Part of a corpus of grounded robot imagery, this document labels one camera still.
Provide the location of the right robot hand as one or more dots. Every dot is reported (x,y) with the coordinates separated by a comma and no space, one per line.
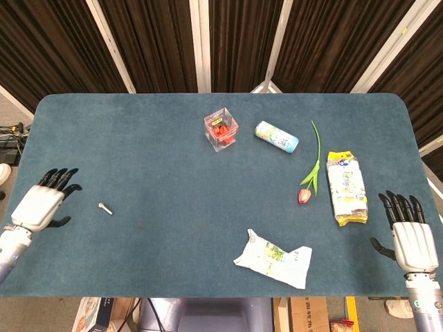
(412,242)

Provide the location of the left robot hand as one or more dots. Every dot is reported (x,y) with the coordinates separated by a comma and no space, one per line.
(36,207)

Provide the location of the small metal bolt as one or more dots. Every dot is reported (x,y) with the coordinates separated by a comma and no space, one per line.
(105,208)

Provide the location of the purple robot base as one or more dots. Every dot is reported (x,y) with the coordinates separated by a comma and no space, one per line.
(207,314)

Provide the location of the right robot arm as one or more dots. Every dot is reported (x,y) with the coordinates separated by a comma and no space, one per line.
(424,297)

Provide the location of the black power strip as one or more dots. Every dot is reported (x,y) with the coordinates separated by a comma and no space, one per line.
(8,150)

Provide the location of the beige shoe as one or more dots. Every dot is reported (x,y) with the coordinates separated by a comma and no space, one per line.
(398,307)

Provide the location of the yellow white snack package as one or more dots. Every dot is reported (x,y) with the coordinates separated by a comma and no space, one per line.
(347,188)

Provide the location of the printed white cardboard box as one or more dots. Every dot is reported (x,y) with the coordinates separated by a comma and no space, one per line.
(91,316)

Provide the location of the artificial pink tulip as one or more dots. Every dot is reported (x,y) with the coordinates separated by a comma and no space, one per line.
(313,166)

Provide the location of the brown cardboard box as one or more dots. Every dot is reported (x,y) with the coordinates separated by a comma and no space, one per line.
(304,314)

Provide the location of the blue table cloth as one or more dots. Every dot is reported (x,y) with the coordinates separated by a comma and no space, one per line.
(173,193)

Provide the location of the crumpled white paper wrapper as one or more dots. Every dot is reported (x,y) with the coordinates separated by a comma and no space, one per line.
(273,257)

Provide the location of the light blue drink can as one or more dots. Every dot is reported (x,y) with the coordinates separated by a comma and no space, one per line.
(276,137)

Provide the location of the clear box with red caps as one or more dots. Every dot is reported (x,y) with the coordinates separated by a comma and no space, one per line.
(221,130)

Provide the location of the folding screen panels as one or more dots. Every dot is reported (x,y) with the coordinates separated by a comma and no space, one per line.
(221,45)

